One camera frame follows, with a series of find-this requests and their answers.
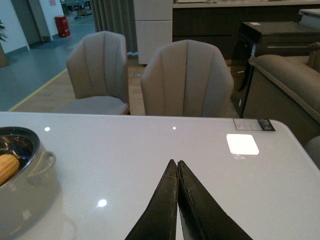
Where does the beige sofa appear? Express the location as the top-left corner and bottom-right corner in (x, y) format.
(242, 41), (320, 171)

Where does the grey curtain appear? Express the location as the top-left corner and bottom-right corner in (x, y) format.
(90, 0), (138, 53)

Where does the red bin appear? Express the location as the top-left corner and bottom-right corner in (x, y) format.
(54, 15), (70, 37)

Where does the potted green plant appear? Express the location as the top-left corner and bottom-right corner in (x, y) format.
(0, 19), (8, 68)

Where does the left beige dining chair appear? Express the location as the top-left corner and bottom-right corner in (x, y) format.
(61, 31), (130, 115)

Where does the yellow corn cob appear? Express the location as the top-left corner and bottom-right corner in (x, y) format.
(0, 154), (20, 185)

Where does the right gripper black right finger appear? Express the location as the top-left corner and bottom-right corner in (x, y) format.
(177, 160), (251, 240)

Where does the dark kitchen counter cabinet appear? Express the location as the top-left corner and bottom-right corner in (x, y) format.
(172, 0), (320, 60)

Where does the right beige dining chair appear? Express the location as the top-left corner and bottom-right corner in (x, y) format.
(140, 39), (234, 118)

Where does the cream electric cooking pot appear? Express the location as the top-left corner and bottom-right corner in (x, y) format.
(0, 126), (57, 240)

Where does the white tall cabinet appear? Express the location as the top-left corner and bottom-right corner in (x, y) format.
(133, 0), (173, 65)

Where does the black appliance box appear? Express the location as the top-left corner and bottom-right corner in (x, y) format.
(230, 21), (320, 117)

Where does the beige dining chair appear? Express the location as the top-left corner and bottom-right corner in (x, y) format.
(140, 39), (234, 118)
(61, 31), (130, 115)

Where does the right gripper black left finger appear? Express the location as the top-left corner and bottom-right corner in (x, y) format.
(126, 159), (179, 240)

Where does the table label sticker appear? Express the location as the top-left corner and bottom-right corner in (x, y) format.
(233, 118), (275, 132)

